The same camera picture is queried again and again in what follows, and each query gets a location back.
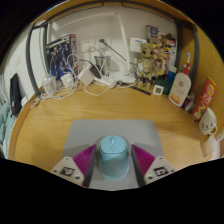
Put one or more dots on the grey mouse pad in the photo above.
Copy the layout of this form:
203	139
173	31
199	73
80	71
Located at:
113	128

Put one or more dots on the red chip can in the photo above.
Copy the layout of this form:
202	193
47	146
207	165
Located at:
204	98

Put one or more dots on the small white desk clock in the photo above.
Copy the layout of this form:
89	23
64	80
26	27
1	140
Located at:
158	90

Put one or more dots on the white desk lamp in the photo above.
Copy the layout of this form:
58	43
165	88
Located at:
122	40

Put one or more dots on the brown tree figure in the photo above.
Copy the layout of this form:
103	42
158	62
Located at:
145	63

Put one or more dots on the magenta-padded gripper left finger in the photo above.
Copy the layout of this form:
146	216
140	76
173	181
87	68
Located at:
68	170

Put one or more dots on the white lotion bottle red pump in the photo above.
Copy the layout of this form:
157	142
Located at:
180	88

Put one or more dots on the clear glass cup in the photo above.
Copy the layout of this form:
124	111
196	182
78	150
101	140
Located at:
49	86

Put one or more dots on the light blue computer mouse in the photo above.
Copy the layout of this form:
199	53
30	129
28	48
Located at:
113	156

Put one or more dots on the white power adapter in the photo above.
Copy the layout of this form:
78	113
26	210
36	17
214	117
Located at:
86	75

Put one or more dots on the dark grey metal frame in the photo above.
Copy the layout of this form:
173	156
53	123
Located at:
29	60

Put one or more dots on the colourful picture box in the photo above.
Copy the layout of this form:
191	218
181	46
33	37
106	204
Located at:
163	40

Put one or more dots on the metal cup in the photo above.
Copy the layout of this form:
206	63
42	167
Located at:
102	63

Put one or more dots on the clear plastic container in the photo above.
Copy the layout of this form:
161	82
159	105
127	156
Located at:
210	145

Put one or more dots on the black bag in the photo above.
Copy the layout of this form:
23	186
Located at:
15	95

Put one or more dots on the blue robot model box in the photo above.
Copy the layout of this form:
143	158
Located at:
60	56

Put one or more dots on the teal blanket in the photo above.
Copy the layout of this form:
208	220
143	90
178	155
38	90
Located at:
6	126

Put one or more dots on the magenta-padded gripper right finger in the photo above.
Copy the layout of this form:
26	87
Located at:
159	170

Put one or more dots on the white printed mug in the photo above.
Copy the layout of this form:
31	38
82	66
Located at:
207	121

